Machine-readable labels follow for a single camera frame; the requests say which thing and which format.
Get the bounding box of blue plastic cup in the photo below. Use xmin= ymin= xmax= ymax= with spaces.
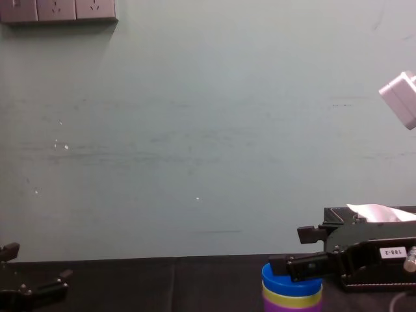
xmin=261 ymin=262 xmax=324 ymax=298

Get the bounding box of black leather tissue box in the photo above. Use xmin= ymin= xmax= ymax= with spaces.
xmin=322 ymin=205 xmax=416 ymax=293

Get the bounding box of thin white cable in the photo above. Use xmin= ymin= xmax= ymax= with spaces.
xmin=389 ymin=291 xmax=411 ymax=312

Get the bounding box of purple plastic cup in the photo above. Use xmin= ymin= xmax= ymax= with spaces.
xmin=263 ymin=294 xmax=323 ymax=312

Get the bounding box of black table cloth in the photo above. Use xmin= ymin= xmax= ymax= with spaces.
xmin=0 ymin=252 xmax=416 ymax=312

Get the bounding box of yellow plastic cup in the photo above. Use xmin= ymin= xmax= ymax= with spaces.
xmin=262 ymin=285 xmax=323 ymax=309

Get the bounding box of grey wall socket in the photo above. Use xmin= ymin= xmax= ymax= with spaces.
xmin=36 ymin=0 xmax=77 ymax=21
xmin=0 ymin=0 xmax=38 ymax=23
xmin=75 ymin=0 xmax=117 ymax=20

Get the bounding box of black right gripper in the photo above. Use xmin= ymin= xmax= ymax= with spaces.
xmin=268 ymin=222 xmax=416 ymax=283

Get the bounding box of silver cable plug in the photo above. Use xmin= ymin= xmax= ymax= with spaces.
xmin=402 ymin=246 xmax=416 ymax=272

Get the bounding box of white tissue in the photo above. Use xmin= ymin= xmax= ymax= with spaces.
xmin=345 ymin=203 xmax=416 ymax=224

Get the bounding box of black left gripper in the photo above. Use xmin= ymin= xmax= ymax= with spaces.
xmin=0 ymin=242 xmax=74 ymax=312

